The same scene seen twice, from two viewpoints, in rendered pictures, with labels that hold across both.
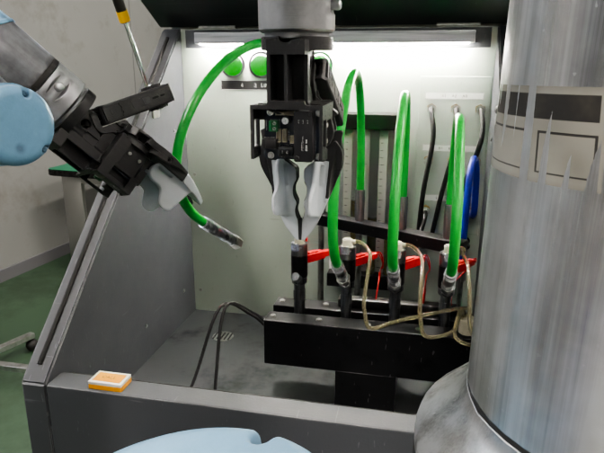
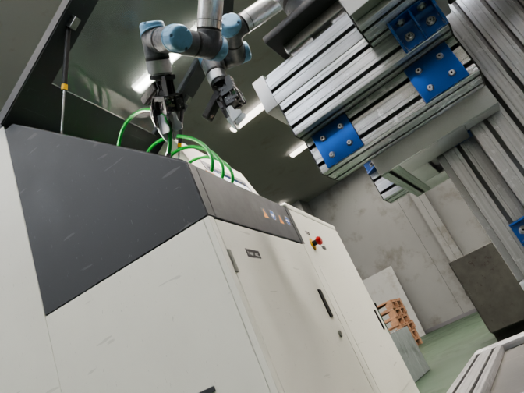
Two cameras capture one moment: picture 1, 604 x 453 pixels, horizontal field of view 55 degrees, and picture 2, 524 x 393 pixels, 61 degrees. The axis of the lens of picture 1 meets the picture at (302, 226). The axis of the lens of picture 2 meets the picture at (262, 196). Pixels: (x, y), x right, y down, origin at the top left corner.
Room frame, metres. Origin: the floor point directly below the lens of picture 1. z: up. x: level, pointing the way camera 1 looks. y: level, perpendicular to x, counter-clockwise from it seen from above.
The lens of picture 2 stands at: (0.51, 1.37, 0.38)
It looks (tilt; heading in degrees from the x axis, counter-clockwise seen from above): 22 degrees up; 275
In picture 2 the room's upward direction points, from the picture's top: 25 degrees counter-clockwise
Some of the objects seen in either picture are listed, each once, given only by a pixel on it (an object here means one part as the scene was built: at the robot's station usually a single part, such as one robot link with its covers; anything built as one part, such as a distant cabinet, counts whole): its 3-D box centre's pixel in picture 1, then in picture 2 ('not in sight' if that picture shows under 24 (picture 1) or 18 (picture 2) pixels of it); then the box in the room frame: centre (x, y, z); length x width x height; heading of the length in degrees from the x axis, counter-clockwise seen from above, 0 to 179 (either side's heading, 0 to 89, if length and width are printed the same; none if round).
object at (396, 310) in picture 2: not in sight; (379, 334); (0.43, -6.83, 0.41); 1.10 x 0.75 x 0.82; 160
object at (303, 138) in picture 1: (296, 100); (227, 94); (0.60, 0.01, 1.35); 0.09 x 0.08 x 0.12; 168
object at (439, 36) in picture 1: (328, 38); not in sight; (1.18, -0.05, 1.43); 0.54 x 0.03 x 0.02; 78
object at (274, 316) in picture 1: (368, 356); not in sight; (0.89, -0.11, 0.91); 0.34 x 0.10 x 0.15; 78
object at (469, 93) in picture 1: (449, 159); not in sight; (1.12, -0.29, 1.20); 0.13 x 0.03 x 0.31; 78
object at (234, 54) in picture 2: not in sight; (235, 52); (0.50, 0.00, 1.51); 0.11 x 0.11 x 0.08; 12
